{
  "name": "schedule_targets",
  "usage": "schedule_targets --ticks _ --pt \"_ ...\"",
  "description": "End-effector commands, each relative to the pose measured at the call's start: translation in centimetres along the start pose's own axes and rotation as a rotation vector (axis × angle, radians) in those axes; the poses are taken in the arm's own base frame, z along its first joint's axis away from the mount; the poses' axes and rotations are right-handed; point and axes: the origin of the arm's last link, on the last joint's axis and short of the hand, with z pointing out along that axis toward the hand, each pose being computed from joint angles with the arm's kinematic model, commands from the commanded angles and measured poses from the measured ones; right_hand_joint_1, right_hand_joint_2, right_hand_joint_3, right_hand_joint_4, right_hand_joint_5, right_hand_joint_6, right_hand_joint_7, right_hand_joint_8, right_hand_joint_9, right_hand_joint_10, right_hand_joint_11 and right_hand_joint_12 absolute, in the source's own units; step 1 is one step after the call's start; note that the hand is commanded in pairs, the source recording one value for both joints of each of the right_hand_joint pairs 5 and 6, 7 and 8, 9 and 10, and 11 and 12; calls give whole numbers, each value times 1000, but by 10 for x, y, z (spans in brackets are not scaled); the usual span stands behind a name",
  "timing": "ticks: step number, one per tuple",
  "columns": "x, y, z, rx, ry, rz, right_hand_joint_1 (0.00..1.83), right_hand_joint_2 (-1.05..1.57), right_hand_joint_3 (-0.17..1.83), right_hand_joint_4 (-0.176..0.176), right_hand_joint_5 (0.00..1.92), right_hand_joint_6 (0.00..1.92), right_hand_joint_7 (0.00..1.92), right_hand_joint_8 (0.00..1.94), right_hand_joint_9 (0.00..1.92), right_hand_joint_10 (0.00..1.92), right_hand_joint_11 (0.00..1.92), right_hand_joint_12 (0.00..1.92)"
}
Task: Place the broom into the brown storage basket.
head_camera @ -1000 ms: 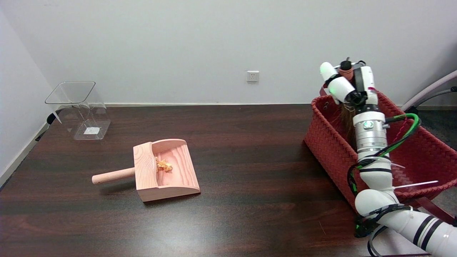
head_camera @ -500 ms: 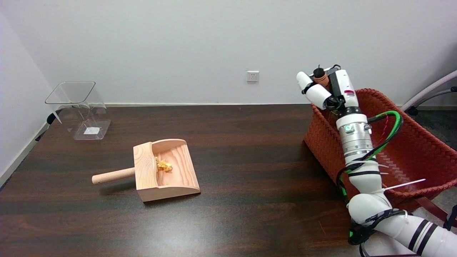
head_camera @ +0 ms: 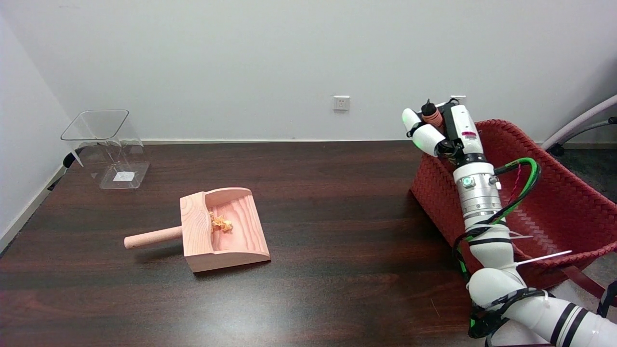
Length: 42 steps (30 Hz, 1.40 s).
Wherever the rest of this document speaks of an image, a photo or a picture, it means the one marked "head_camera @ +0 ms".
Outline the black green cable bundle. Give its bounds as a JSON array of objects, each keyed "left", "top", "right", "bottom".
[{"left": 452, "top": 157, "right": 542, "bottom": 339}]

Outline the small straw hand broom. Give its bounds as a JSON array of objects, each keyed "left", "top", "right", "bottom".
[{"left": 420, "top": 98, "right": 444, "bottom": 130}]

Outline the grey chair frame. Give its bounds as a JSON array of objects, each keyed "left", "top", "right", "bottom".
[{"left": 539, "top": 94, "right": 617, "bottom": 156}]

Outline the red woven basket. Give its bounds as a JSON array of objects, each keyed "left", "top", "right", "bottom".
[{"left": 410, "top": 119, "right": 617, "bottom": 299}]

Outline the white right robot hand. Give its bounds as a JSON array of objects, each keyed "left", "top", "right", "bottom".
[{"left": 402, "top": 98, "right": 484, "bottom": 163}]

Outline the wooden dustpan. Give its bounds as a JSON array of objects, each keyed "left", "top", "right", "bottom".
[{"left": 123, "top": 187, "right": 271, "bottom": 273}]

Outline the clear acrylic container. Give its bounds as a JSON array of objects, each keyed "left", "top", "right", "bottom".
[{"left": 61, "top": 109, "right": 150, "bottom": 190}]

